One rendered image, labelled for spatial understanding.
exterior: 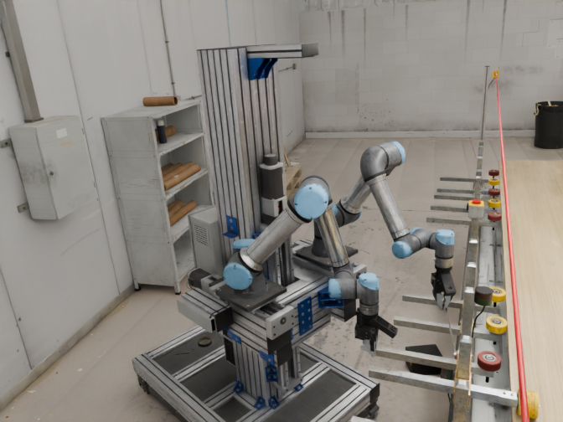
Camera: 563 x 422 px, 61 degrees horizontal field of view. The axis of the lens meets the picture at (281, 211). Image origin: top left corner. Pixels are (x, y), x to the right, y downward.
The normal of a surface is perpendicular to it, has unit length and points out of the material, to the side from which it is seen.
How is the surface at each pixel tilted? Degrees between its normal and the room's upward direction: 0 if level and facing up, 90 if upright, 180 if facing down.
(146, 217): 90
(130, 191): 90
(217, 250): 90
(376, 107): 90
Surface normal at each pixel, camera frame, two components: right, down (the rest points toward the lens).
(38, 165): -0.29, 0.35
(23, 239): 0.96, 0.04
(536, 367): -0.07, -0.94
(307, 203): -0.05, 0.26
